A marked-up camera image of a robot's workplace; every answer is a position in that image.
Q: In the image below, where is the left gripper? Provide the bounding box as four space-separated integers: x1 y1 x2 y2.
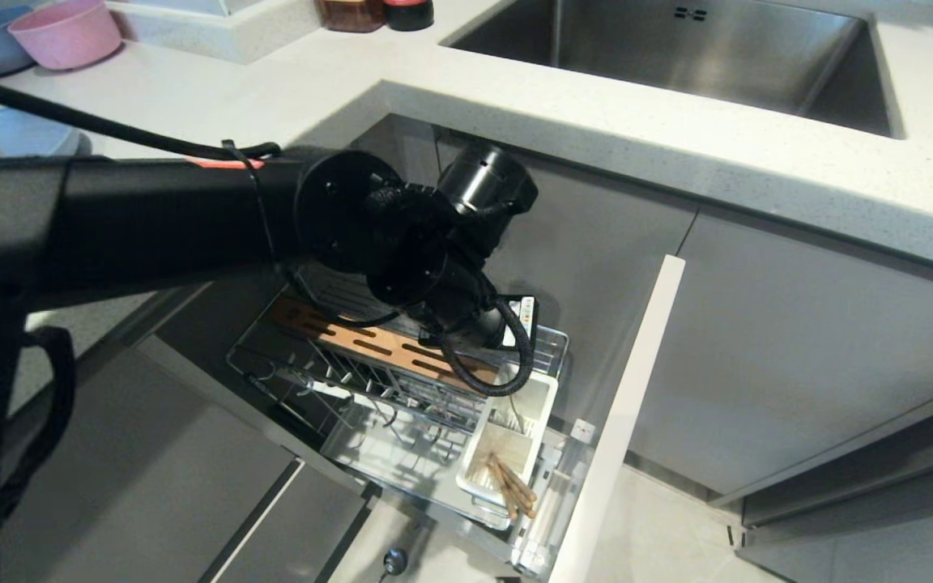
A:
422 263 518 351

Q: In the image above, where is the wooden slotted knife holder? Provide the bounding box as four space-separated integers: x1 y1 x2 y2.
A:
271 295 501 387

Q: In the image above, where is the white utensil holder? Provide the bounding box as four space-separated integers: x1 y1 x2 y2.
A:
456 368 559 513

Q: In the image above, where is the grey cabinet door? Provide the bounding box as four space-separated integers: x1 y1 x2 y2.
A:
432 130 699 442
627 209 933 501

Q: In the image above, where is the clear drip tray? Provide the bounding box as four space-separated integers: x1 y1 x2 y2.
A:
321 401 597 577

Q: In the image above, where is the wooden chopstick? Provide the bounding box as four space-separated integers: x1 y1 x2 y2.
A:
497 466 537 519
487 457 518 521
492 455 538 504

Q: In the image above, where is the white drawer front panel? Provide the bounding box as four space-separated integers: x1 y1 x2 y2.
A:
547 254 687 583

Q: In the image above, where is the round black floor object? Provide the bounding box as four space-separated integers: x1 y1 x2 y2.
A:
376 548 410 583

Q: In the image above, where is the black jar with red band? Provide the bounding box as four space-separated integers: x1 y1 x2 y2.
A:
383 0 436 32

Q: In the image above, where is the brown jar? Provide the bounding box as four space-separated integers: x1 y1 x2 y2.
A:
317 0 387 34

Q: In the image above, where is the stainless steel sink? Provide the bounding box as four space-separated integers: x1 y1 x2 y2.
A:
441 0 906 140

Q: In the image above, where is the grey cabinet drawer front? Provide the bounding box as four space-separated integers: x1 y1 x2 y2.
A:
709 377 933 583
0 348 299 583

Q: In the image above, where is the white stone tray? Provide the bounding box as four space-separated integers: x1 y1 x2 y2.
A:
106 0 323 66

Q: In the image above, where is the pink bowl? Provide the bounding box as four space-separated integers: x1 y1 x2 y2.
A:
7 0 123 71

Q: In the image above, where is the black cable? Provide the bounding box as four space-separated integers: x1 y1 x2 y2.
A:
439 298 535 398
0 71 283 161
0 326 79 519

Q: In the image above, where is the wire pull-out dish rack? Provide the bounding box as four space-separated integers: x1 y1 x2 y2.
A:
226 267 571 531

